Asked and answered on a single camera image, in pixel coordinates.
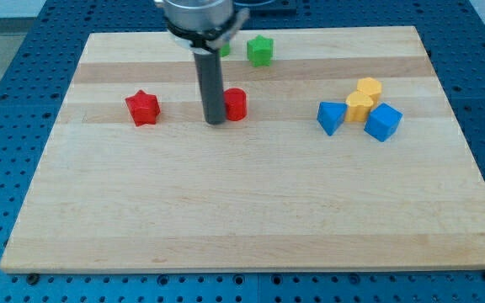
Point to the yellow hexagon block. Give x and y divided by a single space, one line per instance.
370 87

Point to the blue triangle block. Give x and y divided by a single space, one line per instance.
330 116

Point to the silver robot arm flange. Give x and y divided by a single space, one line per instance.
202 26

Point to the blue cube block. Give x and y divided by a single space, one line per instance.
382 122

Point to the yellow heart block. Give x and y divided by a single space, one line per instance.
359 106

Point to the red star block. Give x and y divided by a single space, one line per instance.
143 107

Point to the wooden board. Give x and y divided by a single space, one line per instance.
270 193

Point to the green star block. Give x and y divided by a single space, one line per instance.
260 51

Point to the green cylinder block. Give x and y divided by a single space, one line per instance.
225 50

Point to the red cylinder block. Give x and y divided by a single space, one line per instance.
236 104

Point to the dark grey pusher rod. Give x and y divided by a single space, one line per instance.
209 74

